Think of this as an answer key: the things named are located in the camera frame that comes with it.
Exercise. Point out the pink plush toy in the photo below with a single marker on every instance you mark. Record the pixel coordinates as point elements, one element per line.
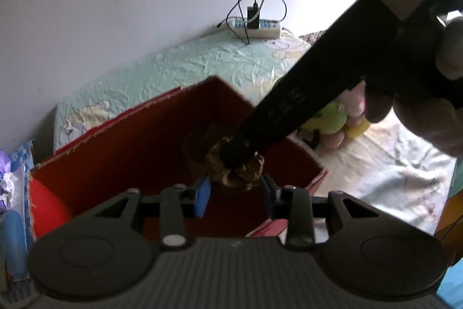
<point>354,103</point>

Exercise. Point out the yellow plush toy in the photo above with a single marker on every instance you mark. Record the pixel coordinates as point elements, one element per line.
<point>353,131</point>

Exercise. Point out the light green bedsheet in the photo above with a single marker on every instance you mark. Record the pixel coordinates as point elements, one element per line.
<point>388,166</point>

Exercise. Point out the blue patterned bag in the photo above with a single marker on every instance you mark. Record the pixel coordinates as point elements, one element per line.
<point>15,225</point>

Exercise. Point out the red cardboard box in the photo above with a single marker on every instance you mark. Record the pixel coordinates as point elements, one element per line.
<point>160,143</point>

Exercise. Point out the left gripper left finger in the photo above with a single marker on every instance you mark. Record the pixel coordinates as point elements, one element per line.
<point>194,199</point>

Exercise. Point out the green plush toy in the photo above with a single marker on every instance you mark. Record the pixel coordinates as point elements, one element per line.
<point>329,120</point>

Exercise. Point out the black charger plug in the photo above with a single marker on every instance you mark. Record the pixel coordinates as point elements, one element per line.
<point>253,16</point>

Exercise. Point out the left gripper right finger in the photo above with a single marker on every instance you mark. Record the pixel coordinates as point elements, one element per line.
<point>276,195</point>

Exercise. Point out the gloved right hand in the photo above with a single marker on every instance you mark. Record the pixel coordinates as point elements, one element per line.
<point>420,101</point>

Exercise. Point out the brown leopard scrunchie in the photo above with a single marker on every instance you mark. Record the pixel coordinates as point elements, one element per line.
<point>234,164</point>

